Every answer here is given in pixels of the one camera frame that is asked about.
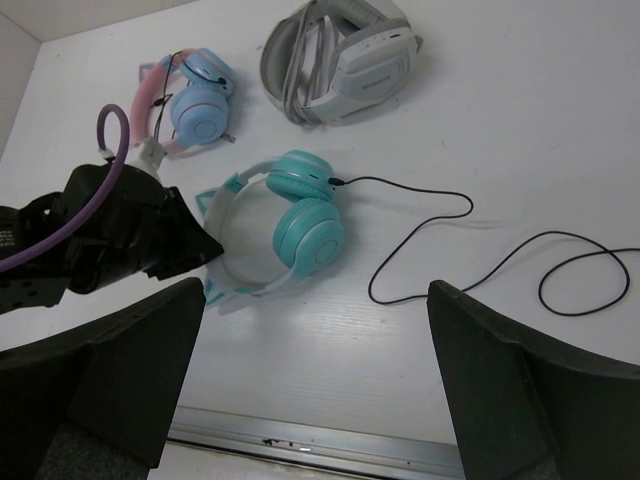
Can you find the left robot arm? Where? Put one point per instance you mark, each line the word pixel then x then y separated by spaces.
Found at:
pixel 51 246

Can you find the pink blue cat-ear headphones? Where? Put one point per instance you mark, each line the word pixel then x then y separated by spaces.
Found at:
pixel 195 84

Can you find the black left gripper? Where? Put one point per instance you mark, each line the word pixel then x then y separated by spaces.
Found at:
pixel 141 226

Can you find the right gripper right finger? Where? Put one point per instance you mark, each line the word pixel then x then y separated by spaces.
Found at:
pixel 525 405

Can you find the aluminium front rail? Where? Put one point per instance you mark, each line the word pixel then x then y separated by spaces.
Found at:
pixel 337 451

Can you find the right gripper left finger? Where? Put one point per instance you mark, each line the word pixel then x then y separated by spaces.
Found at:
pixel 97 401

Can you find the teal cat-ear headphones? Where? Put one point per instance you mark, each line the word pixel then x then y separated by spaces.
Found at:
pixel 308 237

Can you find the grey white headphones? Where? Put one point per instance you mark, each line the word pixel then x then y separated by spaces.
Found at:
pixel 330 59

